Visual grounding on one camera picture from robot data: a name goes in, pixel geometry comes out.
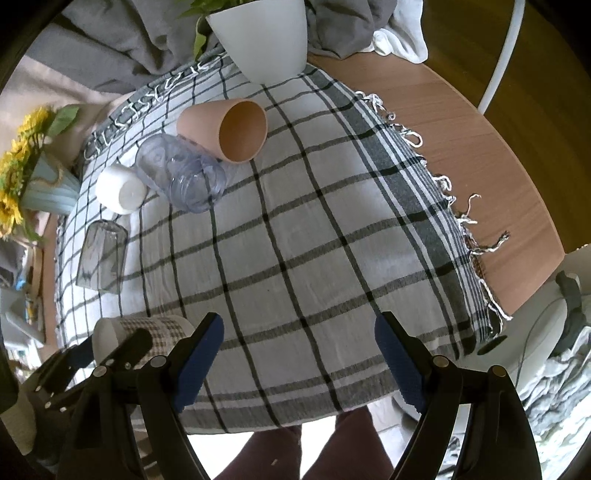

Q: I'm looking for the grey curtain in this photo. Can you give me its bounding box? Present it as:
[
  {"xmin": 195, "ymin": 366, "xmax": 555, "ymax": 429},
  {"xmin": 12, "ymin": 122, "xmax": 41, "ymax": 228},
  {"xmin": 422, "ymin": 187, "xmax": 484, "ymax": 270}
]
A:
[{"xmin": 32, "ymin": 0, "xmax": 431, "ymax": 93}]

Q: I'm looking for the pink curtain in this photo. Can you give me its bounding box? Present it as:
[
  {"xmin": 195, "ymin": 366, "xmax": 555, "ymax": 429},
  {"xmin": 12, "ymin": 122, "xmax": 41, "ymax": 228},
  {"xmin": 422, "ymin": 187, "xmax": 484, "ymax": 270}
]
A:
[{"xmin": 1, "ymin": 56, "xmax": 127, "ymax": 164}]

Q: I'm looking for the white ceramic cup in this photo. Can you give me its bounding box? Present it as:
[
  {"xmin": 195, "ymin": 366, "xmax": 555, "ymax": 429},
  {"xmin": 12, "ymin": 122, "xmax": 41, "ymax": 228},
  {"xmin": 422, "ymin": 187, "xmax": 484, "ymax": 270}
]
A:
[{"xmin": 95, "ymin": 162, "xmax": 147, "ymax": 215}]

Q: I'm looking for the clear blue plastic cup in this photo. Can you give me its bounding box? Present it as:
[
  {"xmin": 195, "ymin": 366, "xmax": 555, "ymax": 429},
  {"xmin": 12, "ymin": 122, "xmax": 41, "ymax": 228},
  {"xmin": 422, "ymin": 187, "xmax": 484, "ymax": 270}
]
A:
[{"xmin": 134, "ymin": 133, "xmax": 228, "ymax": 213}]

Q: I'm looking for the white plant pot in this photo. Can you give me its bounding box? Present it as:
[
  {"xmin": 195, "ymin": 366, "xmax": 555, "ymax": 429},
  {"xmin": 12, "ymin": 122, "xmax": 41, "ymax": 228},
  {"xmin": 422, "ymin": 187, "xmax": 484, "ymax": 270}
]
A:
[{"xmin": 207, "ymin": 0, "xmax": 308, "ymax": 85}]

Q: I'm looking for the green potted plant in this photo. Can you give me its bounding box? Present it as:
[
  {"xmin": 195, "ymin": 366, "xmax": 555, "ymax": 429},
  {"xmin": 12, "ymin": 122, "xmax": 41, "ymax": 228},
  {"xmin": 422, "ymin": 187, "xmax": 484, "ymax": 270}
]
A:
[{"xmin": 180, "ymin": 0, "xmax": 249, "ymax": 60}]

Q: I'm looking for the sunflower bouquet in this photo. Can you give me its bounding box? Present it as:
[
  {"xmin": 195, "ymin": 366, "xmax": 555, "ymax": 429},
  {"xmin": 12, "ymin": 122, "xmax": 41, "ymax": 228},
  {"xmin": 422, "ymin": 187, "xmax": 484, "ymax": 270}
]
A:
[{"xmin": 1, "ymin": 105, "xmax": 79, "ymax": 242}]

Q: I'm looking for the plaid tablecloth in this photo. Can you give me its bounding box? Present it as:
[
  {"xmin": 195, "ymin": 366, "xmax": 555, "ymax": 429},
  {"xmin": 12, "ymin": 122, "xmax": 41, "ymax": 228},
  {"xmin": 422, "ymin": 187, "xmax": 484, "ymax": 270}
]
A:
[{"xmin": 55, "ymin": 54, "xmax": 506, "ymax": 433}]

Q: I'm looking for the grey glass tumbler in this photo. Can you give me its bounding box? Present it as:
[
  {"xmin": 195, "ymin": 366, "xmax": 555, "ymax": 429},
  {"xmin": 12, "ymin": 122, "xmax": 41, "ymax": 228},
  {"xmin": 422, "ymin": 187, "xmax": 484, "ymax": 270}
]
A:
[{"xmin": 76, "ymin": 220, "xmax": 128, "ymax": 295}]

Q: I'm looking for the light blue ribbed vase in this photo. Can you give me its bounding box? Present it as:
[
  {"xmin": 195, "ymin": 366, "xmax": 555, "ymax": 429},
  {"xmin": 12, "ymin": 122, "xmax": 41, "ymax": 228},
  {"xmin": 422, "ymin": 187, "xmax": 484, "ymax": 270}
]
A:
[{"xmin": 20, "ymin": 153, "xmax": 81, "ymax": 216}]

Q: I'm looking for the checkered paper cup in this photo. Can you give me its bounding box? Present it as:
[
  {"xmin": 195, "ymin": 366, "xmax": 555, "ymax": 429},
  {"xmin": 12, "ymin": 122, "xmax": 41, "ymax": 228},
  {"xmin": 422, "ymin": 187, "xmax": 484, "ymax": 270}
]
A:
[{"xmin": 91, "ymin": 315, "xmax": 195, "ymax": 369}]

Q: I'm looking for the white floor lamp pole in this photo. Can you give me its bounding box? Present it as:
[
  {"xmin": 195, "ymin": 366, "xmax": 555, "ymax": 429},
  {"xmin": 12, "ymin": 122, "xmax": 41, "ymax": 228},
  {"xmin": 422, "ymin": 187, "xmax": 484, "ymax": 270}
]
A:
[{"xmin": 477, "ymin": 0, "xmax": 526, "ymax": 115}]

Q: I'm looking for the pink plastic cup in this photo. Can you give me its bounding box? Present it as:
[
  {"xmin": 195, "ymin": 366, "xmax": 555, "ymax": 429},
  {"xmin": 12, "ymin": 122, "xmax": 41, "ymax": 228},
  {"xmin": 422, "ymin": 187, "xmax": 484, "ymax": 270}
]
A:
[{"xmin": 176, "ymin": 99, "xmax": 267, "ymax": 164}]

